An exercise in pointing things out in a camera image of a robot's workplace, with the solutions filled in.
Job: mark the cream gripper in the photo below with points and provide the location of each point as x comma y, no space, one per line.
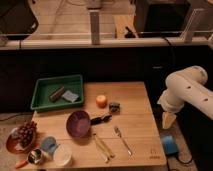
168,119

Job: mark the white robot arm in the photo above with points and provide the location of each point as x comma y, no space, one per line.
185,86

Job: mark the purple bowl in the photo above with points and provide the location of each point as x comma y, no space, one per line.
78,124

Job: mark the blue object on floor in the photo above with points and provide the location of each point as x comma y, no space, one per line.
169,145

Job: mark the silver fork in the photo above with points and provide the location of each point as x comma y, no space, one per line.
119,134

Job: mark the small dark cube object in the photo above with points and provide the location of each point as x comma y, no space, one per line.
114,107

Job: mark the orange fruit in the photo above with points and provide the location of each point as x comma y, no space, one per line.
101,101

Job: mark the wooden chopstick pair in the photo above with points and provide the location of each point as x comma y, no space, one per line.
105,151

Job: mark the black box background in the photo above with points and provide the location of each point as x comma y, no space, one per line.
160,18

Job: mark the grey blue sponge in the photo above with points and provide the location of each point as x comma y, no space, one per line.
70,96

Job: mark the blue cup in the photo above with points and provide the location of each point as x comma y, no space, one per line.
49,145

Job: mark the green plastic tray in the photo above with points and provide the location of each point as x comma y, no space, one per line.
46,86

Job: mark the metal measuring cup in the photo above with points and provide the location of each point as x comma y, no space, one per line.
35,157

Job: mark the bunch of red grapes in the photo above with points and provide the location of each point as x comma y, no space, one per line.
26,133

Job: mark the black chair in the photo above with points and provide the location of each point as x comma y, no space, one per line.
16,17

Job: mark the black handled tool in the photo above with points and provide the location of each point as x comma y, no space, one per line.
101,119

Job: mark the grey metal post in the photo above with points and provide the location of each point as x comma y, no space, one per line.
95,28

